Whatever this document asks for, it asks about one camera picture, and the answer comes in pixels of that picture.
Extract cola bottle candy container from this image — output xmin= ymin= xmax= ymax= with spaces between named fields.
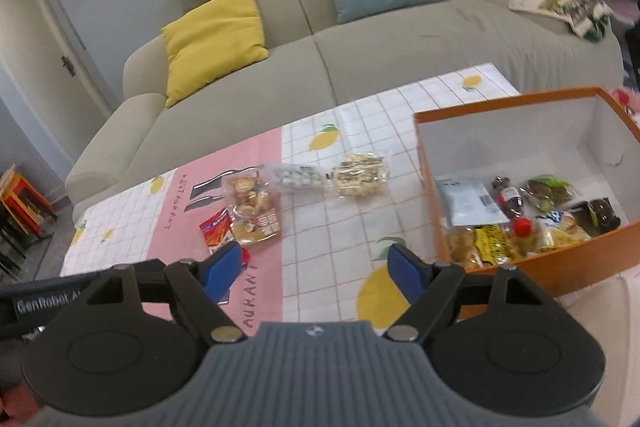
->
xmin=491 ymin=176 xmax=534 ymax=239

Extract black snack packet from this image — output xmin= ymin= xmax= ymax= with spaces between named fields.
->
xmin=568 ymin=197 xmax=622 ymax=237

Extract clear bag assorted snacks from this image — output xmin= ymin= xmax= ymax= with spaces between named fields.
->
xmin=221 ymin=168 xmax=282 ymax=247

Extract orange red stools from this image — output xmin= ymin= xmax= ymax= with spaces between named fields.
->
xmin=1 ymin=164 xmax=58 ymax=282

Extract yellow snack packet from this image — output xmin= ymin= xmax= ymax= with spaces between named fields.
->
xmin=473 ymin=225 xmax=512 ymax=265

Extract bread snack pack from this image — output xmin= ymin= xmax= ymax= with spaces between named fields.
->
xmin=447 ymin=228 xmax=483 ymax=270

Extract blue white snack packet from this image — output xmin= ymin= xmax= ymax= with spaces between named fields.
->
xmin=523 ymin=210 xmax=591 ymax=255

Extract red snack packet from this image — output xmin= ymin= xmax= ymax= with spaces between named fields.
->
xmin=198 ymin=208 xmax=234 ymax=254

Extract white grey snack pouch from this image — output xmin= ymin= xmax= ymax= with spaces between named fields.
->
xmin=436 ymin=176 xmax=509 ymax=228

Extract green snack packet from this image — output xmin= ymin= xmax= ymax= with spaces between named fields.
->
xmin=521 ymin=174 xmax=576 ymax=212

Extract clear bag grey candies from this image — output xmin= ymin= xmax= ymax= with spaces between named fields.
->
xmin=262 ymin=164 xmax=326 ymax=193

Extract pink checked tablecloth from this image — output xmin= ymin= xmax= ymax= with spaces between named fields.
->
xmin=62 ymin=64 xmax=516 ymax=333

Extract orange cardboard box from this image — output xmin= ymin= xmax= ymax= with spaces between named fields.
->
xmin=413 ymin=88 xmax=639 ymax=300

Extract puffed rice cracker pack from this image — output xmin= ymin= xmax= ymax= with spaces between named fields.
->
xmin=329 ymin=152 xmax=388 ymax=197

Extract white door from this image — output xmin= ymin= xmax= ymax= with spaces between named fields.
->
xmin=1 ymin=0 xmax=112 ymax=171

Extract yellow cushion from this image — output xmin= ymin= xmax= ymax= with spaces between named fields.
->
xmin=162 ymin=0 xmax=269 ymax=107

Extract beige sofa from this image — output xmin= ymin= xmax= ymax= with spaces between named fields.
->
xmin=65 ymin=0 xmax=624 ymax=216

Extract pile of cloths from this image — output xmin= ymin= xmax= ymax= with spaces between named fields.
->
xmin=509 ymin=0 xmax=612 ymax=42

